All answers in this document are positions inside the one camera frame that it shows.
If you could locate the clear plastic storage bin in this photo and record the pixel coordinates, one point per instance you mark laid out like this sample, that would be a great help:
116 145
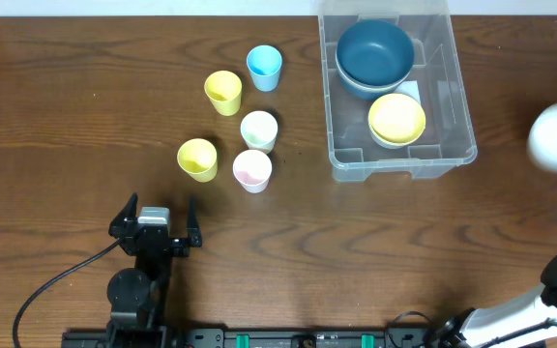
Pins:
448 141

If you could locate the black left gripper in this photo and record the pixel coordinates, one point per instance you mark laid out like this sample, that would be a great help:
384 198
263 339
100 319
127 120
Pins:
154 243

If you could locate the light blue plastic cup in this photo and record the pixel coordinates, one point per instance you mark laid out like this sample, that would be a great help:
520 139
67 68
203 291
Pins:
264 63

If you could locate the yellow small bowl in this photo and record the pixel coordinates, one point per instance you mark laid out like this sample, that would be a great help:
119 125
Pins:
397 117

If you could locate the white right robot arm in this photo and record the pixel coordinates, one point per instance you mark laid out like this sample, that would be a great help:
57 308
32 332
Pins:
528 319

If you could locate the grey small bowl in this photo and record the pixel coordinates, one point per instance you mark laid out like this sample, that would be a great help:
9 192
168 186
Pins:
389 144

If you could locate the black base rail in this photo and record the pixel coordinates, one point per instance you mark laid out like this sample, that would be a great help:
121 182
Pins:
217 338

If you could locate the white label in bin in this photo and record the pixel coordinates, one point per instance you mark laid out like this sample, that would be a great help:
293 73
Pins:
410 89

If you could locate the white mint plastic cup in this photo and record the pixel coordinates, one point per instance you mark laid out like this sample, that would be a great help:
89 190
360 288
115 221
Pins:
259 129

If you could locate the yellow cup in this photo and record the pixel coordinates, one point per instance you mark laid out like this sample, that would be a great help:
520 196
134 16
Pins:
199 158
224 90

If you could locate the beige large bowl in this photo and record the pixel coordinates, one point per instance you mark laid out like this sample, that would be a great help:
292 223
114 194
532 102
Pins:
370 88

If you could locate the pink plastic cup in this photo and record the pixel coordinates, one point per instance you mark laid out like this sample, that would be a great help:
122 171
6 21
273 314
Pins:
252 169

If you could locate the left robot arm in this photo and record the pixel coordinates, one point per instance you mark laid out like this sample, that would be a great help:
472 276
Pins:
137 295

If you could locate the dark blue large bowl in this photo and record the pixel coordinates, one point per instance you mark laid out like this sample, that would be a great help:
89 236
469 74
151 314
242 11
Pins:
365 93
375 52

